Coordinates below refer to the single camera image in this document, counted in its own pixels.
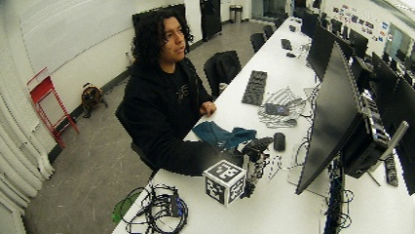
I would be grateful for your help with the teal blue cloth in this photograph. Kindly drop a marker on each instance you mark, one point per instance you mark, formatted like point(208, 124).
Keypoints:
point(223, 135)

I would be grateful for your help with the white printed marker sheet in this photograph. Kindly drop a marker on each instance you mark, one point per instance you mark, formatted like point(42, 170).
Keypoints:
point(276, 166)

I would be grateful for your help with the black phone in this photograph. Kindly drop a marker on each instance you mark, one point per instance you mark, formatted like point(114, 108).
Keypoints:
point(277, 109)

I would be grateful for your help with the the person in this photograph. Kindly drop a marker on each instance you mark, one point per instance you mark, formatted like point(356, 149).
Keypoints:
point(160, 107)

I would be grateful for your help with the black office chair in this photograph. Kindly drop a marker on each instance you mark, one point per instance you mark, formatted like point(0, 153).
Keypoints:
point(269, 31)
point(257, 40)
point(223, 68)

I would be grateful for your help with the white cube with black markers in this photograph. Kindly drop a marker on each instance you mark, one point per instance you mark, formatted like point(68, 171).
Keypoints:
point(225, 182)

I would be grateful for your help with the grey striped cloth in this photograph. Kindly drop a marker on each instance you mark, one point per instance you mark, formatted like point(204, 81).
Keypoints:
point(284, 97)

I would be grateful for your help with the large black monitor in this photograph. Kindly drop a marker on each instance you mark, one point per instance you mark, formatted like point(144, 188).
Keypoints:
point(333, 120)

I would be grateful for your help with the black monitor stand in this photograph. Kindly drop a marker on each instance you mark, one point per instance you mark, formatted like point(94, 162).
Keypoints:
point(337, 195)

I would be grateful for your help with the black computer box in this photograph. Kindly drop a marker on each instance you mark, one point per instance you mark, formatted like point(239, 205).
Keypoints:
point(369, 139)

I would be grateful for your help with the small black computer mouse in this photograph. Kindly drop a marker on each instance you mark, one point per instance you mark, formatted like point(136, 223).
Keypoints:
point(290, 55)

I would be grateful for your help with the small black keyboard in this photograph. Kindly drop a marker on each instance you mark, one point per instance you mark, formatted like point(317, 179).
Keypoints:
point(286, 44)

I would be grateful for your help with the brown and black backpack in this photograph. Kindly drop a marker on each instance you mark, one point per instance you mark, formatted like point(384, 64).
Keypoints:
point(92, 99)

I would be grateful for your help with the black tall cabinet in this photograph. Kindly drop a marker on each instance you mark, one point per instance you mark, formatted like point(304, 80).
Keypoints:
point(211, 18)

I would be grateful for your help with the silver trash can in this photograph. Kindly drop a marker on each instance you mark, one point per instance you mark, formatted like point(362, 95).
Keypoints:
point(236, 13)

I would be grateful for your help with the black remote control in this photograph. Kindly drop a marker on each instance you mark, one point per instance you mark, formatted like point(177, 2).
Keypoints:
point(392, 170)

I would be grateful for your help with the black wide monitor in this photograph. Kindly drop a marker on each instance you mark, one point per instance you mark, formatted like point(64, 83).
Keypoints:
point(396, 107)

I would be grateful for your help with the red folding frame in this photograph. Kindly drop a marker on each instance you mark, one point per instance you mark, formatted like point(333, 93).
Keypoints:
point(50, 107)

